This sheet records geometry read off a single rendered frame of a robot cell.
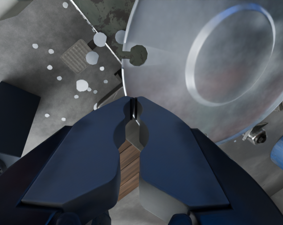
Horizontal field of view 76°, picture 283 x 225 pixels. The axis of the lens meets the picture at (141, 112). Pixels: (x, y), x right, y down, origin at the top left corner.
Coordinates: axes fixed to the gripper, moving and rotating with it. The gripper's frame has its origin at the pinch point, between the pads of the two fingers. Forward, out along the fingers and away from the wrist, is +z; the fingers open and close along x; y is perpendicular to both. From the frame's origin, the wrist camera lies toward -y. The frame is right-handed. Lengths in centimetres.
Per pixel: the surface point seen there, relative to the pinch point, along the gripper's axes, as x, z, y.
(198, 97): 8.4, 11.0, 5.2
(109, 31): -4.7, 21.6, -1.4
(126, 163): -5, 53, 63
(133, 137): -0.3, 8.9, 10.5
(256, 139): 21.7, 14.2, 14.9
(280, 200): 214, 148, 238
